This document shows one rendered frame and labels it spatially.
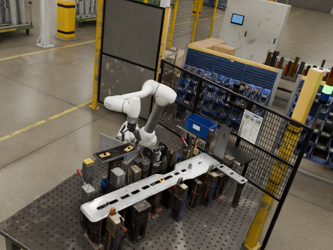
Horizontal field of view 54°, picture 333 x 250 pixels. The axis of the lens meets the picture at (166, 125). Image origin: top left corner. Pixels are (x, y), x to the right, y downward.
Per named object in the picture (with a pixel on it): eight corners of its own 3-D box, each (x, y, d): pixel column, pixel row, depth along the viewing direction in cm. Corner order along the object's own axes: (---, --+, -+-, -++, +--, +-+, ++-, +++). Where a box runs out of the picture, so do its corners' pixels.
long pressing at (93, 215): (94, 226, 213) (94, 224, 212) (77, 206, 227) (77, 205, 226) (222, 164, 304) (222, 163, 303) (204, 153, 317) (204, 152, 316)
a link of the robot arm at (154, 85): (144, 80, 293) (158, 86, 293) (148, 74, 309) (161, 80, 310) (139, 92, 299) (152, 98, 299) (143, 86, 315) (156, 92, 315)
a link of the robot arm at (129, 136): (117, 137, 347) (126, 119, 352) (132, 144, 347) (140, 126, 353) (116, 134, 331) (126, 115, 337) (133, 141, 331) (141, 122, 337)
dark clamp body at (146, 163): (139, 203, 282) (144, 167, 265) (130, 194, 290) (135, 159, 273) (148, 198, 289) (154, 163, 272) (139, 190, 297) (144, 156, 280)
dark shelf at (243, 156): (241, 166, 303) (242, 164, 302) (175, 125, 357) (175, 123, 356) (253, 160, 317) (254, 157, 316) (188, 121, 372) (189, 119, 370)
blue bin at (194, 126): (206, 139, 334) (209, 128, 328) (183, 127, 350) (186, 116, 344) (215, 135, 346) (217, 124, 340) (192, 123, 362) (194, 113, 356)
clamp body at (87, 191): (84, 231, 245) (86, 194, 228) (77, 222, 252) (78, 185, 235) (95, 226, 251) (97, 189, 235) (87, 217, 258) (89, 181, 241)
